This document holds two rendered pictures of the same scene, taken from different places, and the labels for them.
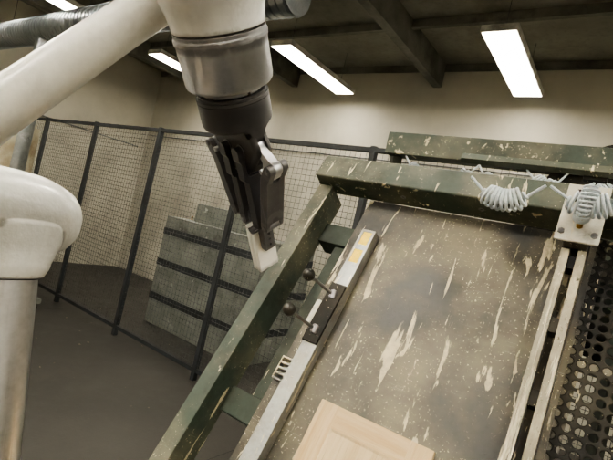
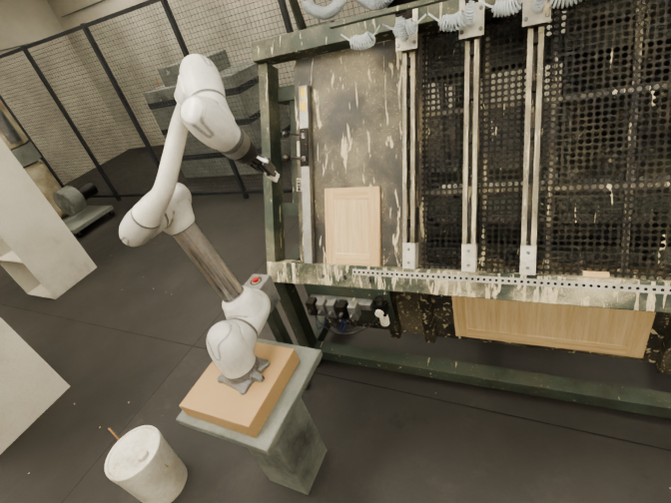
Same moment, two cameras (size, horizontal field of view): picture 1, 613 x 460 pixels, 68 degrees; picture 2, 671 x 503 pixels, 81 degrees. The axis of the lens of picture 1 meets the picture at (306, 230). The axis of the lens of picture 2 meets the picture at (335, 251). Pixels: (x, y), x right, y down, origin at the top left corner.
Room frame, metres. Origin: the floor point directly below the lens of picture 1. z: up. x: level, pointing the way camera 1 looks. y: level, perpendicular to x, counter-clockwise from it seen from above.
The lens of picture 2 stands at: (-0.72, -0.04, 2.12)
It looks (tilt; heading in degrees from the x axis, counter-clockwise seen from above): 33 degrees down; 358
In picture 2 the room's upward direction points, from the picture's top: 17 degrees counter-clockwise
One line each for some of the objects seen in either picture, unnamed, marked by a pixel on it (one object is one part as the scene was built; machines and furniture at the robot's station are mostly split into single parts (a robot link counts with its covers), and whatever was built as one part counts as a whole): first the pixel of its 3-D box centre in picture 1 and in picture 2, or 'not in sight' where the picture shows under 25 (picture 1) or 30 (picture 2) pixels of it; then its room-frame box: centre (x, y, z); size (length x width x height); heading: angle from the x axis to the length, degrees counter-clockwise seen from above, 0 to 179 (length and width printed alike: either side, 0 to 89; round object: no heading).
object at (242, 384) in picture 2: not in sight; (245, 369); (0.52, 0.45, 0.86); 0.22 x 0.18 x 0.06; 44
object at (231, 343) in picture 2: not in sight; (230, 345); (0.54, 0.46, 1.00); 0.18 x 0.16 x 0.22; 153
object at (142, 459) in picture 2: not in sight; (144, 463); (0.69, 1.27, 0.24); 0.32 x 0.30 x 0.47; 55
